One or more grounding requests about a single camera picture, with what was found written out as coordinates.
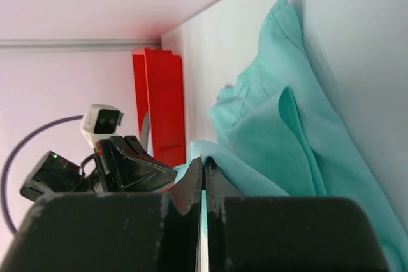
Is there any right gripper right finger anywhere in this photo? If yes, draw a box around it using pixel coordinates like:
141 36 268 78
204 161 390 271

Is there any left aluminium corner post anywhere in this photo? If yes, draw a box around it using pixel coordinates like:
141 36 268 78
1 39 161 52

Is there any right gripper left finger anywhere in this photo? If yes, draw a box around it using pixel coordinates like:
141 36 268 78
1 158 203 271

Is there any red plastic bin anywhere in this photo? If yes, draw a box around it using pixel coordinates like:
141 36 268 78
132 48 186 167

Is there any mint green t shirt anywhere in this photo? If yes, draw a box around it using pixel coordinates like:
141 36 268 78
188 0 407 271

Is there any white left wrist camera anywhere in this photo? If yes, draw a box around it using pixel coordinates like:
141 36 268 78
80 104 124 149

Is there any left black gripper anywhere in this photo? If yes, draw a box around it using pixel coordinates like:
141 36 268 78
20 136 176 202

